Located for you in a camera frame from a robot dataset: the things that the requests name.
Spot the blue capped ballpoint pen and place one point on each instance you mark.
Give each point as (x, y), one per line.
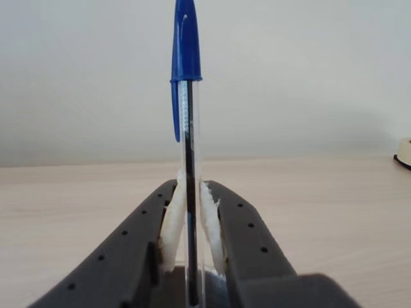
(187, 48)

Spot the grey gripper finger with white pad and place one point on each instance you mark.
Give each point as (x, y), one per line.
(122, 250)
(250, 244)

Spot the cream object with black base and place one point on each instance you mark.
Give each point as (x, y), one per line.
(405, 149)

